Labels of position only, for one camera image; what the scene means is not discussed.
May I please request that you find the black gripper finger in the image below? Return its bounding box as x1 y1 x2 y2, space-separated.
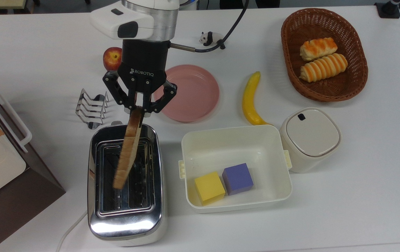
142 81 178 118
103 70 138 114

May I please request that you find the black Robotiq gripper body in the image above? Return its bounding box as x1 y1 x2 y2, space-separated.
118 39 172 107

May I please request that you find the brown-crusted bread slice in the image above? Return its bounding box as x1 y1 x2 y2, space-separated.
112 107 143 190

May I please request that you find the silver two-slot toaster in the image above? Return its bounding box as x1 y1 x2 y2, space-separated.
87 121 168 247

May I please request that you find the orange-topped bread bun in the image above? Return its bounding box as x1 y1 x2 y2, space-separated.
300 37 338 62

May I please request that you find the striped bread roll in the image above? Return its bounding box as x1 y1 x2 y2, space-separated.
299 53 348 83

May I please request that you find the pink plate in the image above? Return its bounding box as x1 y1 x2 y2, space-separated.
153 64 220 123

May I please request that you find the red apple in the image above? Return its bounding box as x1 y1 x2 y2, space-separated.
103 47 123 71

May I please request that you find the metal toast rack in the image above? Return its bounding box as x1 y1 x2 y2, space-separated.
75 88 110 130

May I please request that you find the panda figurine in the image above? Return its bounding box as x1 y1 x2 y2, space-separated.
199 31 223 47

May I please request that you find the white rectangular plastic box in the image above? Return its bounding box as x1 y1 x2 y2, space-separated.
178 125 293 214

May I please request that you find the yellow banana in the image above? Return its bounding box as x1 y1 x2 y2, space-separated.
242 71 272 126

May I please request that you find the yellow cube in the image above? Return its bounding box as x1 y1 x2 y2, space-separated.
194 171 226 206

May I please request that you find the purple cube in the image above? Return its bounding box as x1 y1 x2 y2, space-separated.
222 163 254 196

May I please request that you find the brown wicker basket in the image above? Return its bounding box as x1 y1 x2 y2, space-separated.
281 8 369 103

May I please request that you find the beige wooden desk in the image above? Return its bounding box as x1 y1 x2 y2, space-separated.
0 0 34 11

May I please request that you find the small white lidded bin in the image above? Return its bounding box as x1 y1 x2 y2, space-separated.
279 107 342 174

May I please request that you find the white toaster power cable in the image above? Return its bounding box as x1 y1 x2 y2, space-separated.
56 208 90 252

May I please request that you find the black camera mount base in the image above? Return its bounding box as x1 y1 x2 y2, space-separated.
375 0 400 19

